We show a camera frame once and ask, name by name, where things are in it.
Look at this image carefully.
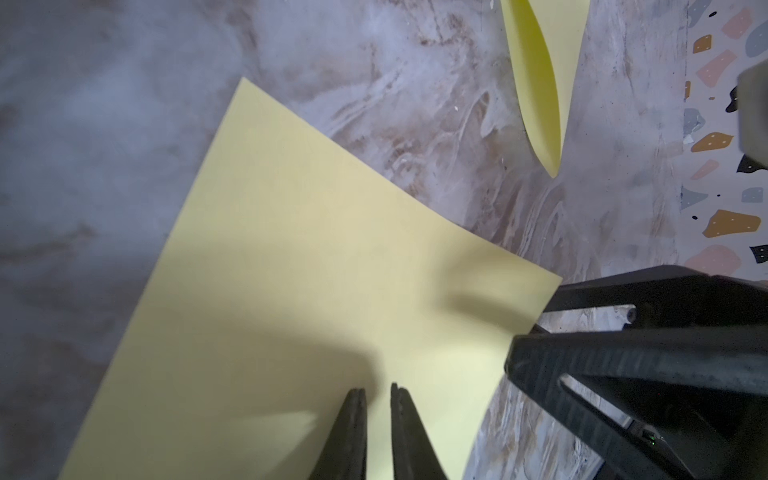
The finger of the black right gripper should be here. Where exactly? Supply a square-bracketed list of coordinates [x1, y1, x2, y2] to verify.
[505, 326, 767, 479]
[545, 265, 767, 327]

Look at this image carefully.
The yellow square paper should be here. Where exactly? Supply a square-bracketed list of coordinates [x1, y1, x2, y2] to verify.
[500, 0, 590, 178]
[61, 80, 561, 479]

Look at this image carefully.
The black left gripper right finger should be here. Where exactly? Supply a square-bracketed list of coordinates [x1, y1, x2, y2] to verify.
[390, 383, 447, 480]

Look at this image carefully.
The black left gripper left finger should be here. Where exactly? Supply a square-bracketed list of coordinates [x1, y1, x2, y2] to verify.
[309, 388, 367, 480]

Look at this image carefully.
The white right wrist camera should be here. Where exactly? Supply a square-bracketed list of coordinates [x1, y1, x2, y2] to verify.
[737, 60, 768, 167]

